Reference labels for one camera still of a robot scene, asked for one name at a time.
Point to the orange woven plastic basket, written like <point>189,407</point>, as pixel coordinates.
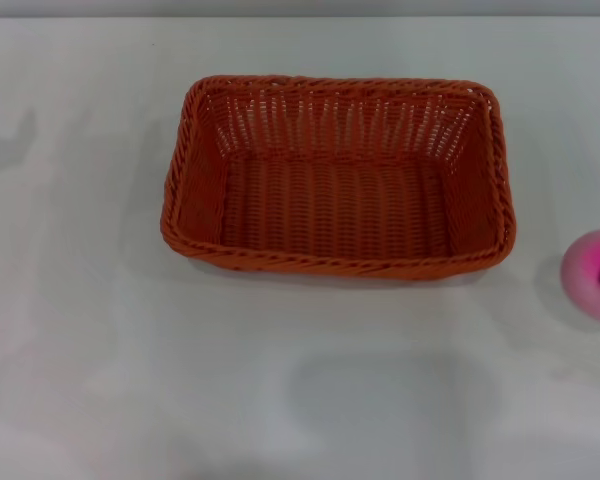
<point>330,210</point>

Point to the pink and white ball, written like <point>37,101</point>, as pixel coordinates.
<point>582,280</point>

